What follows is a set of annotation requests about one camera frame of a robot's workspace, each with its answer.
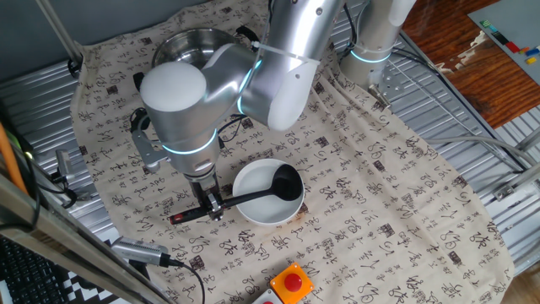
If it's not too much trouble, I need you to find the black ladle with red ring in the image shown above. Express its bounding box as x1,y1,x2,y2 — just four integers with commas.
168,163,304,225

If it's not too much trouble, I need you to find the grey metal pole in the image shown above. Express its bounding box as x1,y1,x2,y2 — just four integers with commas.
35,0,84,64

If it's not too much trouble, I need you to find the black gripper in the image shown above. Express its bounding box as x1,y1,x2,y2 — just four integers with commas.
187,171,225,223

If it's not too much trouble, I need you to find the white sheet with black marker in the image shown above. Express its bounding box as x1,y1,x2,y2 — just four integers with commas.
61,227,127,304

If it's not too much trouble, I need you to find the dark camera stand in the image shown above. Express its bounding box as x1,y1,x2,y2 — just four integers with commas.
126,259,153,282

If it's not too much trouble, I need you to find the grey ridged camera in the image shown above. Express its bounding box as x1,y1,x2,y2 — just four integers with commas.
110,236,172,268

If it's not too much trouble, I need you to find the white camera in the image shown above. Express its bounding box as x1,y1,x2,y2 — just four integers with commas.
56,149,76,181

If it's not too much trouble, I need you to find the grey box red mushroom button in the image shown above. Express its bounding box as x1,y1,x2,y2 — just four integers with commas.
251,289,284,304

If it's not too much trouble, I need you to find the steel pot with black handles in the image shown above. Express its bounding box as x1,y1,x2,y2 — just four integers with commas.
132,24,261,92

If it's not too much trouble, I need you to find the white ceramic bowl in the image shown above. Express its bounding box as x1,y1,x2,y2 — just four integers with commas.
231,158,305,227

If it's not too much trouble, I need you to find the aluminium frame bar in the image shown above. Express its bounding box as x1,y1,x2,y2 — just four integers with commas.
0,168,174,304

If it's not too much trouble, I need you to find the black silver camera mount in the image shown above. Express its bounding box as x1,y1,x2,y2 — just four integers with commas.
49,171,92,209

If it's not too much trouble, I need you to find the black keyboard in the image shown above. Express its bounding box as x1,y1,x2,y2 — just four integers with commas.
0,236,71,304

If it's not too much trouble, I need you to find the silver profile rail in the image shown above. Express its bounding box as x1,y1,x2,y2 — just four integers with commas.
513,126,540,153
492,162,540,202

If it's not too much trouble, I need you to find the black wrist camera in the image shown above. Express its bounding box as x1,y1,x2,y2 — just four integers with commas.
129,107,151,133

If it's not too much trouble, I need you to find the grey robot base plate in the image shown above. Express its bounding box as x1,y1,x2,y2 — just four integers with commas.
365,62,407,106

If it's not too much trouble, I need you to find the black pole clamp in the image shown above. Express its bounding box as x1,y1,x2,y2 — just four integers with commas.
66,57,84,80

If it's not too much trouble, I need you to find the orange rod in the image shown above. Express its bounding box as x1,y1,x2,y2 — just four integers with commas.
0,122,29,195

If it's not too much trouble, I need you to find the grey board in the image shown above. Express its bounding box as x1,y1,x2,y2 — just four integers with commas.
467,0,540,85

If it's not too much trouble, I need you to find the black usb cable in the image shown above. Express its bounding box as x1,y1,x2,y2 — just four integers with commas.
168,259,207,304

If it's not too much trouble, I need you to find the thin black cable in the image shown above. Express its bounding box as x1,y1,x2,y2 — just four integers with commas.
0,158,42,232

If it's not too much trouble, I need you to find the silver camera bracket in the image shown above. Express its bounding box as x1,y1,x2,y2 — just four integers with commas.
130,126,172,174

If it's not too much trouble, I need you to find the beige calligraphy print tablecloth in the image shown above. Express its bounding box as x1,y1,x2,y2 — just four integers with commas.
69,0,516,304

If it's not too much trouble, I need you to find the orange emergency stop box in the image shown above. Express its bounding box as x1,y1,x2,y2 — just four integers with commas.
269,261,316,304

